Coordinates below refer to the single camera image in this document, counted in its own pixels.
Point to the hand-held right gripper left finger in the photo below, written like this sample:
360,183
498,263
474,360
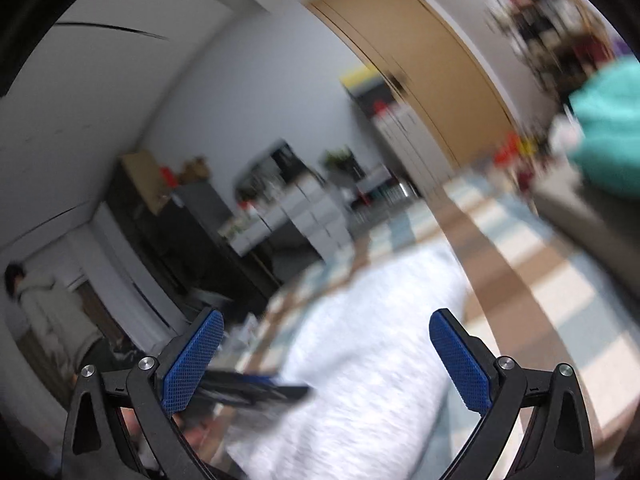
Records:
192,360

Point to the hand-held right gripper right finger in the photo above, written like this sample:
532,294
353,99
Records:
460,360

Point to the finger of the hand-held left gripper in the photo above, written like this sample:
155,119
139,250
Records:
260,390

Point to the light grey hoodie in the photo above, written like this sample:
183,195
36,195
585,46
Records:
360,360

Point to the checked bed sheet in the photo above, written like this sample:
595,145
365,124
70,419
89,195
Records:
525,310

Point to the dark wardrobe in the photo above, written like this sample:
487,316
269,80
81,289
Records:
150,260

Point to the silver suitcase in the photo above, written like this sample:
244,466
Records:
400,192

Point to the white drawer desk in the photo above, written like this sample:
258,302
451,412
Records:
320,220

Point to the grey padded furniture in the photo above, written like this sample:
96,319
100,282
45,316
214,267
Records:
575,220

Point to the cardboard boxes on fridge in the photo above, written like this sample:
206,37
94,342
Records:
145,180

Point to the oval mirror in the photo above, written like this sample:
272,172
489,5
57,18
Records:
257,167

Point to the red plastic bag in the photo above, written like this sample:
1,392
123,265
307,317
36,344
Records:
506,149

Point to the white upright suitcase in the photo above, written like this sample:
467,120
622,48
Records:
405,145

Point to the yellow shoes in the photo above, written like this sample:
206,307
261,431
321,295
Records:
527,147

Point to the wrapped flower bouquet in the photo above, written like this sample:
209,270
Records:
342,160

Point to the black shoe box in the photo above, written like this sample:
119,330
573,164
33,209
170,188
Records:
375,100

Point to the green cloth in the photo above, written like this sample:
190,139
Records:
610,125

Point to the yellow shoe box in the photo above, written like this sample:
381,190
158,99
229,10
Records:
360,80

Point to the wooden door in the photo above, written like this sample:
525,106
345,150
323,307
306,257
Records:
425,60

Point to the rows of shoes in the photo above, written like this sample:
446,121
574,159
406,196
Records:
560,15

